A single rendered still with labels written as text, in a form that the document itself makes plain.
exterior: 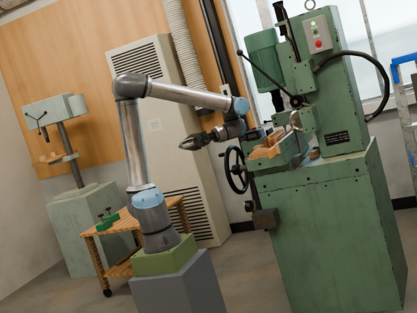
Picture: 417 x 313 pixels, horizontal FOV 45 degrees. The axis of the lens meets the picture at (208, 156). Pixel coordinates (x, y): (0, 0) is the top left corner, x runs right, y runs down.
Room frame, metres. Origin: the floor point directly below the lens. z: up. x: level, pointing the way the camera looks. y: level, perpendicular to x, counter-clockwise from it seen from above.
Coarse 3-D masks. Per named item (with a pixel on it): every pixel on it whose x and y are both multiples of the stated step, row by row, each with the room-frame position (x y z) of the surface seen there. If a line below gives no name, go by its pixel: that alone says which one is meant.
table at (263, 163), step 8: (304, 136) 2.81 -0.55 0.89; (312, 136) 2.96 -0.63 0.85; (296, 144) 2.65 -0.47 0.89; (304, 144) 2.78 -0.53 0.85; (288, 152) 2.50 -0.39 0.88; (296, 152) 2.62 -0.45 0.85; (248, 160) 2.52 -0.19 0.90; (256, 160) 2.50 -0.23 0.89; (264, 160) 2.49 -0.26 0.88; (272, 160) 2.47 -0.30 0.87; (280, 160) 2.45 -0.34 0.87; (288, 160) 2.47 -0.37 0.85; (248, 168) 2.53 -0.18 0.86; (256, 168) 2.51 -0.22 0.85; (264, 168) 2.49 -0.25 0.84
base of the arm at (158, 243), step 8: (152, 232) 2.29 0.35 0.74; (160, 232) 2.29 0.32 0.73; (168, 232) 2.31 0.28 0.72; (176, 232) 2.35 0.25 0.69; (144, 240) 2.33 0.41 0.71; (152, 240) 2.29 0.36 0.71; (160, 240) 2.28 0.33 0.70; (168, 240) 2.29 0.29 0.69; (176, 240) 2.31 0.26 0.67; (144, 248) 2.32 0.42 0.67; (152, 248) 2.28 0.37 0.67; (160, 248) 2.27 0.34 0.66; (168, 248) 2.28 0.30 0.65
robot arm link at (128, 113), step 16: (128, 112) 2.50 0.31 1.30; (128, 128) 2.50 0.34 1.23; (128, 144) 2.50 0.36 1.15; (144, 144) 2.54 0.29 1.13; (128, 160) 2.50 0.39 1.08; (144, 160) 2.51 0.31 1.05; (128, 176) 2.51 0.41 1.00; (144, 176) 2.50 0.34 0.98; (128, 192) 2.49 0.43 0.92; (128, 208) 2.52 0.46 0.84
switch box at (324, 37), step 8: (320, 16) 2.38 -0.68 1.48; (304, 24) 2.41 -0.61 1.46; (320, 24) 2.38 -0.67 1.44; (312, 32) 2.40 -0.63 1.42; (320, 32) 2.38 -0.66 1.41; (328, 32) 2.40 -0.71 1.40; (312, 40) 2.41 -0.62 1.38; (320, 40) 2.39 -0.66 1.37; (328, 40) 2.37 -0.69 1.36; (312, 48) 2.41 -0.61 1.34; (328, 48) 2.38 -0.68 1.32
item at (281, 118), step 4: (280, 112) 2.67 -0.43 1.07; (284, 112) 2.65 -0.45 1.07; (288, 112) 2.64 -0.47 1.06; (272, 116) 2.68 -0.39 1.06; (276, 116) 2.67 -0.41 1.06; (280, 116) 2.66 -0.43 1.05; (284, 116) 2.65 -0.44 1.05; (288, 116) 2.64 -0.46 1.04; (272, 120) 2.68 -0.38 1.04; (276, 120) 2.67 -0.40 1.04; (280, 120) 2.66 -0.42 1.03; (284, 120) 2.65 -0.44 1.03; (288, 120) 2.64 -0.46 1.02; (276, 124) 2.67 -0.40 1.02; (280, 124) 2.66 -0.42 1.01; (284, 124) 2.66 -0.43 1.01; (288, 124) 2.65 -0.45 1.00
